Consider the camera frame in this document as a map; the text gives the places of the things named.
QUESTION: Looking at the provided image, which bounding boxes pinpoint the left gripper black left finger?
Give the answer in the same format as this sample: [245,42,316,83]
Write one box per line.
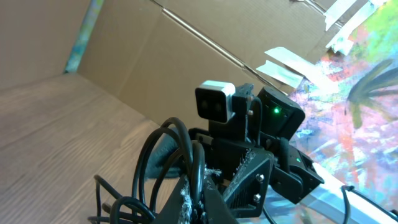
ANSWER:
[155,174,193,224]

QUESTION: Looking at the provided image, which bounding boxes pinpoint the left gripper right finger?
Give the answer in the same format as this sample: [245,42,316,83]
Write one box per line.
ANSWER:
[200,177,238,224]

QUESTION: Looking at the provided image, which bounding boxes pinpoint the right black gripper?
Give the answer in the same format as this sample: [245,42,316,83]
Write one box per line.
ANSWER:
[145,128,274,218]

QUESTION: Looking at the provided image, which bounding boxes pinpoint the black usb cable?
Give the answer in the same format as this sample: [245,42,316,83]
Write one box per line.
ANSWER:
[88,116,206,224]

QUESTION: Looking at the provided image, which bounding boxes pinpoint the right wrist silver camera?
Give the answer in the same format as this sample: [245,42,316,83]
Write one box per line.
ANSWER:
[195,80,236,123]

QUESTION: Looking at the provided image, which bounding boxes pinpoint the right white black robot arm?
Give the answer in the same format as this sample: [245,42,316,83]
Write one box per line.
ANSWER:
[133,83,329,223]

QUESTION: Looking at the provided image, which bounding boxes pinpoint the white tape strips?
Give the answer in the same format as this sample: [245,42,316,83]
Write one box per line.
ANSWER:
[257,0,387,93]

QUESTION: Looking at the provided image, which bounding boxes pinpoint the colourful painted sheet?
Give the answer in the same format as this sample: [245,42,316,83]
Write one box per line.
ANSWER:
[291,1,397,210]

